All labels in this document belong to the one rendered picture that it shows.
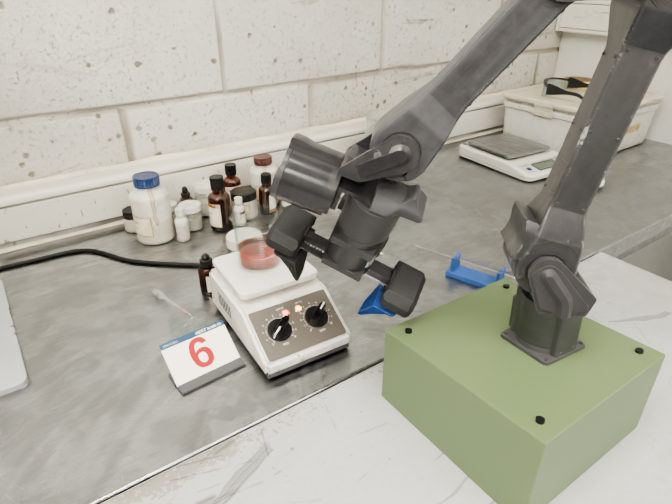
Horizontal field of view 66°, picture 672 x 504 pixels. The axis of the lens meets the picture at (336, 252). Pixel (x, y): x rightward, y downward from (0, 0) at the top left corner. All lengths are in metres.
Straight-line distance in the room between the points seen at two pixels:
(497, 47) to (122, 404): 0.57
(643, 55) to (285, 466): 0.51
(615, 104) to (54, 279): 0.86
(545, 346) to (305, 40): 0.93
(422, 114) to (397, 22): 0.99
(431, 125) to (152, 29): 0.77
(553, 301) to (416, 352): 0.15
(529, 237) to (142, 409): 0.48
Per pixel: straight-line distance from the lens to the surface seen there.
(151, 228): 1.03
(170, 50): 1.15
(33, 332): 0.88
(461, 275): 0.90
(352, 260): 0.55
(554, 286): 0.53
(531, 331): 0.58
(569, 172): 0.52
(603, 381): 0.58
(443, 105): 0.48
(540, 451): 0.51
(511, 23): 0.48
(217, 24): 1.19
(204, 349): 0.72
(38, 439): 0.70
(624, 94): 0.51
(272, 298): 0.71
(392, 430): 0.63
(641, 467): 0.68
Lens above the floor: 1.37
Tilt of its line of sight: 29 degrees down
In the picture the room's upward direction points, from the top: straight up
